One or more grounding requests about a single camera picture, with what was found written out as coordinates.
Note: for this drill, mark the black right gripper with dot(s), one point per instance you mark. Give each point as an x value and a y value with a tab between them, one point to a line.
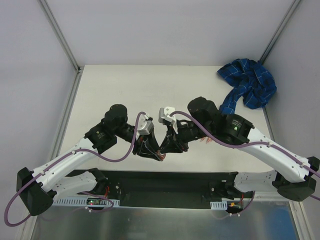
177	136

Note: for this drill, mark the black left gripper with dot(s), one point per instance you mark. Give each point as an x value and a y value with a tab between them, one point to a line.
143	139

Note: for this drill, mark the red nail polish bottle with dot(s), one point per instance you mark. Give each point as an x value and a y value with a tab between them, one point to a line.
160	156

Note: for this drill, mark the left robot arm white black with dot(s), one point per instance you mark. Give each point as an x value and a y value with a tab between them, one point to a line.
40	187

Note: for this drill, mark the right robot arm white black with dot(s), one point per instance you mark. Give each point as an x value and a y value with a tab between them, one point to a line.
291	174

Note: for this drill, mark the mannequin hand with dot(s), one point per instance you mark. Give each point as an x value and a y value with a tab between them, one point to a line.
206	140

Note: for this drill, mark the blue plaid shirt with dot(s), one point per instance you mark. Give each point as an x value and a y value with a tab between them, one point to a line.
249	80

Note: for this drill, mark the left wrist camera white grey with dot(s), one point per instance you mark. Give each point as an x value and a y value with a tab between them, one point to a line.
145	125

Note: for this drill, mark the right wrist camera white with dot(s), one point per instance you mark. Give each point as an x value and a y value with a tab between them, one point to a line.
165	117

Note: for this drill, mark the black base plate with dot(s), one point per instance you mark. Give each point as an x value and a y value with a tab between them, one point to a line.
177	190

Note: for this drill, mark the white cable duct right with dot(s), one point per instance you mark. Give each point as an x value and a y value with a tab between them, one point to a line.
219	205

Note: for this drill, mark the white cable duct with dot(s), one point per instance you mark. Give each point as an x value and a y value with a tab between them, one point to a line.
82	201
219	205

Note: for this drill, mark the white cable duct left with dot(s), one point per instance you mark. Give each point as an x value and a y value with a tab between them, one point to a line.
82	201

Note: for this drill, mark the aluminium rail right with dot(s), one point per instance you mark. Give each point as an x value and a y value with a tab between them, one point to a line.
270	197

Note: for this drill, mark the left aluminium frame post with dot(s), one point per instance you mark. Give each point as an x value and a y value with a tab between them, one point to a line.
45	7

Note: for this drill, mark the aluminium frame post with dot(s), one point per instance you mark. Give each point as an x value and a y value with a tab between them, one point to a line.
293	7
45	7

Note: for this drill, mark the right aluminium frame post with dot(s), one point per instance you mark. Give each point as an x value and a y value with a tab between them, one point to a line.
293	7

